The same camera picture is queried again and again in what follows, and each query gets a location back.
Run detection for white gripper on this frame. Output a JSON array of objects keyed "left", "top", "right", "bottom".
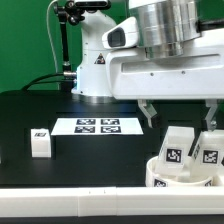
[{"left": 106, "top": 28, "right": 224, "bottom": 131}]

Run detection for white round stool seat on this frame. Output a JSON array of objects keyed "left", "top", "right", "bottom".
[{"left": 145, "top": 156, "right": 213, "bottom": 187}]

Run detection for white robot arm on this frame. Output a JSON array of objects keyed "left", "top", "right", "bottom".
[{"left": 73, "top": 0, "right": 224, "bottom": 130}]

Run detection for white sheet with tags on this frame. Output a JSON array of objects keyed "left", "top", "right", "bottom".
[{"left": 51, "top": 118, "right": 143, "bottom": 136}]

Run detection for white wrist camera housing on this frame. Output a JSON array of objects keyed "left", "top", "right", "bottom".
[{"left": 102, "top": 17, "right": 139, "bottom": 49}]

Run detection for white front obstacle rail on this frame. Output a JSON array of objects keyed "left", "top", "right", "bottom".
[{"left": 0, "top": 187, "right": 224, "bottom": 218}]

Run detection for black camera stand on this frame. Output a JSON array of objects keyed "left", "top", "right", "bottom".
[{"left": 53, "top": 0, "right": 86, "bottom": 79}]

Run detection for black cables on table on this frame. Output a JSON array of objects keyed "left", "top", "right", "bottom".
[{"left": 21, "top": 72, "right": 78, "bottom": 92}]

